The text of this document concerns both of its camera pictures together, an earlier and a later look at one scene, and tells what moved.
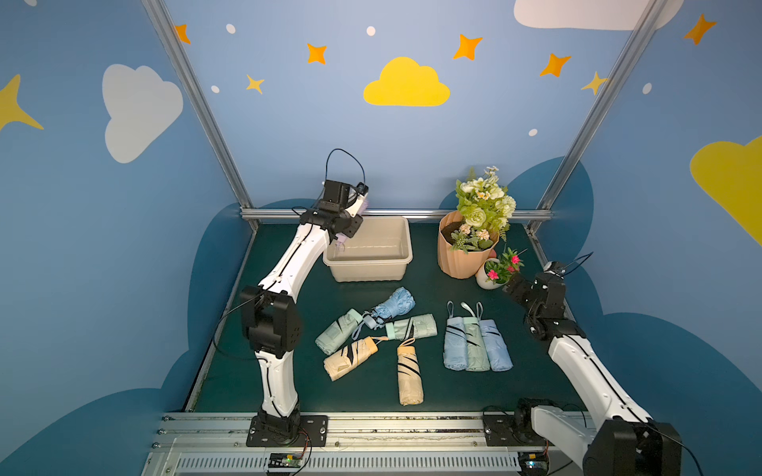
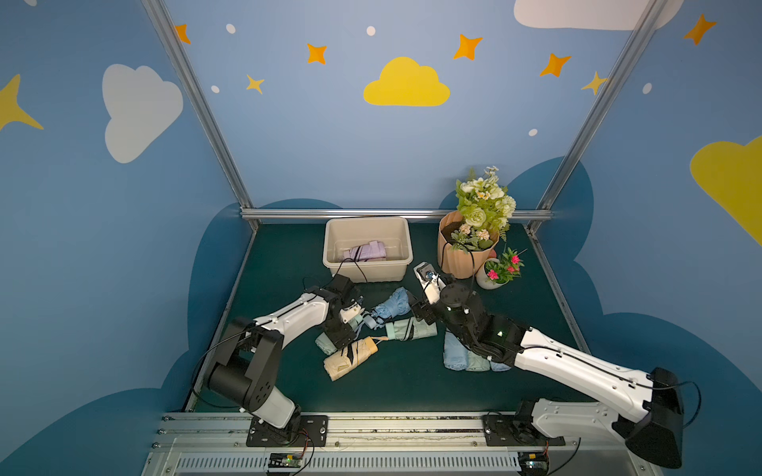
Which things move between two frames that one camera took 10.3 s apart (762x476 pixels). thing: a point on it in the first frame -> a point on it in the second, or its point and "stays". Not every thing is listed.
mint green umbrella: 335,336 stays
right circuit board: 535,463 stays
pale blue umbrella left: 454,343 stays
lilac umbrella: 339,245 -> 373,250
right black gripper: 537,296 -> 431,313
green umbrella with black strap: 419,326 stays
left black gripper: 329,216 -> 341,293
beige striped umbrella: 346,357 stays
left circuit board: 285,462 stays
